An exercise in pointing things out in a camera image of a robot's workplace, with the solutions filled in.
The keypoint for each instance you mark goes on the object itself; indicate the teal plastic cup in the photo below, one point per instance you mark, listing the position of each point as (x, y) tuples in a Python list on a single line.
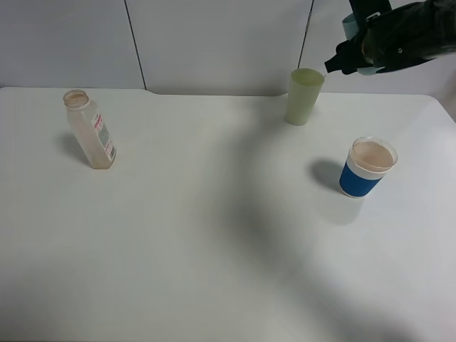
[(363, 50)]

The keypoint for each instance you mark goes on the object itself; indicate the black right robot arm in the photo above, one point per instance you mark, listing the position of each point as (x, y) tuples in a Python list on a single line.
[(388, 40)]

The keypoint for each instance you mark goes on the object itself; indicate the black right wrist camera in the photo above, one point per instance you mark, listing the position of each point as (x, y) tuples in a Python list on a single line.
[(365, 10)]

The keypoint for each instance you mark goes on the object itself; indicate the blue sleeved clear cup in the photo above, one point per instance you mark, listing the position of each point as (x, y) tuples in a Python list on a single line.
[(369, 159)]

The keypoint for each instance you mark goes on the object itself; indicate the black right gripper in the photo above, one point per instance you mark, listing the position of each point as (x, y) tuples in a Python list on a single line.
[(349, 57)]

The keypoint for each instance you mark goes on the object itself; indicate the pale yellow plastic cup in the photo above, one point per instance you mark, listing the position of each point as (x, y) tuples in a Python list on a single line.
[(304, 88)]

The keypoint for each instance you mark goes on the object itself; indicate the clear plastic drink bottle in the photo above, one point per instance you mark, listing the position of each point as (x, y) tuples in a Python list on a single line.
[(88, 126)]

